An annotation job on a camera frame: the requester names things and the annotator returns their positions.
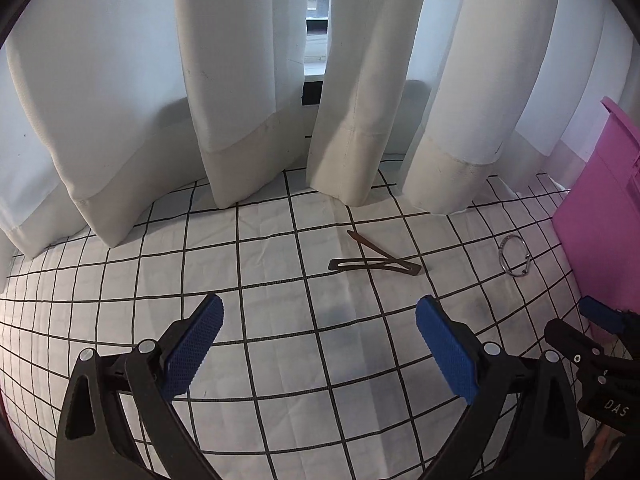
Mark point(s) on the brown metal hair clip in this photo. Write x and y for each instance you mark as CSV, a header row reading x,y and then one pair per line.
x,y
400,269

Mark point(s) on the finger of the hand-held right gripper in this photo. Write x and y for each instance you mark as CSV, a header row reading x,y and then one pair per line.
x,y
570,340
600,310

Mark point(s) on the white black-grid bedsheet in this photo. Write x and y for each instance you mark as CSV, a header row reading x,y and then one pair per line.
x,y
200,270

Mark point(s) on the sheer white curtain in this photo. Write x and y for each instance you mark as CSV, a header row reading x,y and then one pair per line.
x,y
590,110
30,160

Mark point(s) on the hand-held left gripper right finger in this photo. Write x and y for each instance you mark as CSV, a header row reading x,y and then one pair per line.
x,y
450,355

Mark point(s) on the thick white curtain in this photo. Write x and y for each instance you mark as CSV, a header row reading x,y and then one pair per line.
x,y
450,85
240,60

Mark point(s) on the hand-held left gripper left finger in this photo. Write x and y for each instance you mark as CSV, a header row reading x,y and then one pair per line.
x,y
192,347

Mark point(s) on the window frame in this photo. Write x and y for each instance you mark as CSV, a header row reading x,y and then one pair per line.
x,y
315,92

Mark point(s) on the pink storage box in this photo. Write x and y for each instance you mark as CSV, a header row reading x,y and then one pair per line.
x,y
600,220

